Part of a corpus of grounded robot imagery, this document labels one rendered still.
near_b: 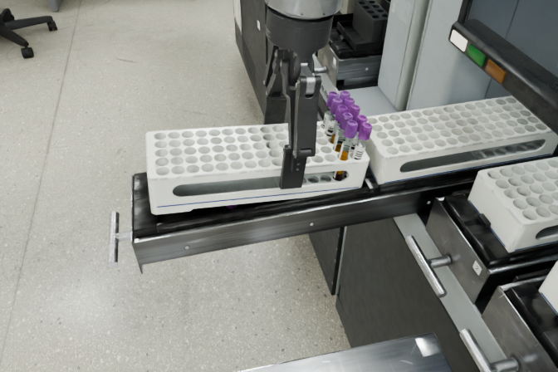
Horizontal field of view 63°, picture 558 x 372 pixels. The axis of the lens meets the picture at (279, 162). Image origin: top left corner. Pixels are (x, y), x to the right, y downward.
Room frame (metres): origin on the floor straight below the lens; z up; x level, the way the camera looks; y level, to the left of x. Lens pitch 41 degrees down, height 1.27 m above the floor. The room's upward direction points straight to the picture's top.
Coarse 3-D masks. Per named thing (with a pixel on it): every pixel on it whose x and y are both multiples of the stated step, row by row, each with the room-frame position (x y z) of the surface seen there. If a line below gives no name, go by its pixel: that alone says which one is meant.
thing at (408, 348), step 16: (416, 336) 0.24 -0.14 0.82; (432, 336) 0.24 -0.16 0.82; (336, 352) 0.23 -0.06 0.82; (352, 352) 0.23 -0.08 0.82; (368, 352) 0.23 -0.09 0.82; (384, 352) 0.23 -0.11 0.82; (400, 352) 0.23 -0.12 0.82; (416, 352) 0.23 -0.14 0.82; (432, 352) 0.23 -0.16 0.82; (256, 368) 0.21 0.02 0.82; (272, 368) 0.21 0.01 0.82; (288, 368) 0.21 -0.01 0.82; (304, 368) 0.21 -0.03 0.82; (320, 368) 0.21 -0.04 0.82; (336, 368) 0.21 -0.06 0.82; (352, 368) 0.21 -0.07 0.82; (368, 368) 0.21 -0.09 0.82; (384, 368) 0.21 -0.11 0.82; (400, 368) 0.21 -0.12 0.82; (416, 368) 0.21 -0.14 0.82; (432, 368) 0.21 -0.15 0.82; (448, 368) 0.21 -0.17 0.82
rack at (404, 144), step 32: (512, 96) 0.64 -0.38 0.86; (384, 128) 0.55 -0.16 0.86; (416, 128) 0.56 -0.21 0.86; (448, 128) 0.55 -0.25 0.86; (480, 128) 0.56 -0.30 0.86; (512, 128) 0.55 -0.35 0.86; (544, 128) 0.56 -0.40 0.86; (384, 160) 0.48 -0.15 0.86; (416, 160) 0.54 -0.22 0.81; (448, 160) 0.54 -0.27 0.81; (480, 160) 0.52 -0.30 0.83
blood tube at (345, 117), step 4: (344, 116) 0.50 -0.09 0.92; (348, 116) 0.50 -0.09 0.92; (352, 116) 0.50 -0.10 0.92; (340, 120) 0.50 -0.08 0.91; (344, 120) 0.50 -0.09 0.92; (348, 120) 0.50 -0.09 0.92; (340, 124) 0.50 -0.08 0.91; (344, 124) 0.50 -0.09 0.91; (340, 128) 0.50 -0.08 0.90; (344, 128) 0.50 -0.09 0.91; (340, 132) 0.50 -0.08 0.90; (340, 136) 0.50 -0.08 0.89; (336, 140) 0.50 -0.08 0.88; (340, 140) 0.50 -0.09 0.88; (336, 144) 0.50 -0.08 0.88; (340, 144) 0.49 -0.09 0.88; (336, 148) 0.50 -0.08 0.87; (340, 148) 0.49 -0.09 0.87
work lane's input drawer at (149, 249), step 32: (352, 192) 0.46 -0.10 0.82; (384, 192) 0.48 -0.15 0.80; (416, 192) 0.48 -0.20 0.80; (448, 192) 0.49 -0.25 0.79; (160, 224) 0.40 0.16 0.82; (192, 224) 0.41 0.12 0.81; (224, 224) 0.41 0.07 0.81; (256, 224) 0.42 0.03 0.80; (288, 224) 0.43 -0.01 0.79; (320, 224) 0.44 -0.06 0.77; (352, 224) 0.45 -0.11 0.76; (160, 256) 0.39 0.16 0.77
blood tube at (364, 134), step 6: (366, 126) 0.48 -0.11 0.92; (372, 126) 0.48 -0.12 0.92; (360, 132) 0.48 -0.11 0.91; (366, 132) 0.48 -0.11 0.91; (360, 138) 0.48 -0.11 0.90; (366, 138) 0.48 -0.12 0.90; (360, 144) 0.48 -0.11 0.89; (360, 150) 0.48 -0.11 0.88; (354, 156) 0.48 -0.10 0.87; (360, 156) 0.48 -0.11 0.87
